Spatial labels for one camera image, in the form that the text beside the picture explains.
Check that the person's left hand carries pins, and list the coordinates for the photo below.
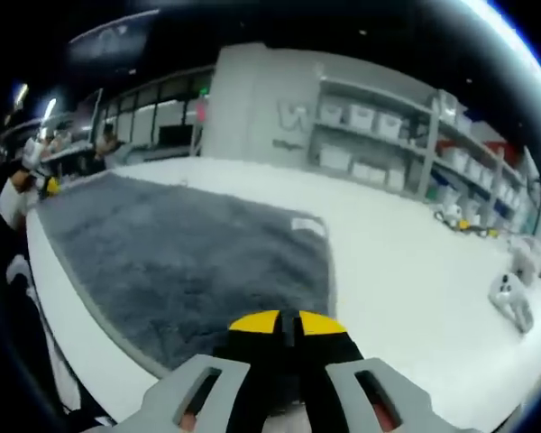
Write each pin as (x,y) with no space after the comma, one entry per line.
(22,181)

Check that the grey metal storage shelf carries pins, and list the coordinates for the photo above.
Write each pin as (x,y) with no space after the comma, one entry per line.
(428,153)

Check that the white table device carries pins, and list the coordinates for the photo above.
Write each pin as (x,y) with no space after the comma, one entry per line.
(529,261)
(511,300)

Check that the yellow black table tool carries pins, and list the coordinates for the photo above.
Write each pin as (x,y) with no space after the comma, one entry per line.
(464,223)

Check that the person in black shirt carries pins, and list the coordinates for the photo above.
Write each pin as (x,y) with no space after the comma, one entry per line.
(22,325)

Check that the grey towel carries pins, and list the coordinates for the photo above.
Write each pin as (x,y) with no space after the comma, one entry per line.
(185,252)

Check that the large dark hanging monitor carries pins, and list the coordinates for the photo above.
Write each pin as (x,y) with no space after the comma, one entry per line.
(112,40)

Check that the row of white storage boxes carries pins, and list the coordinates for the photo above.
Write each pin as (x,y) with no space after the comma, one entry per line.
(360,115)

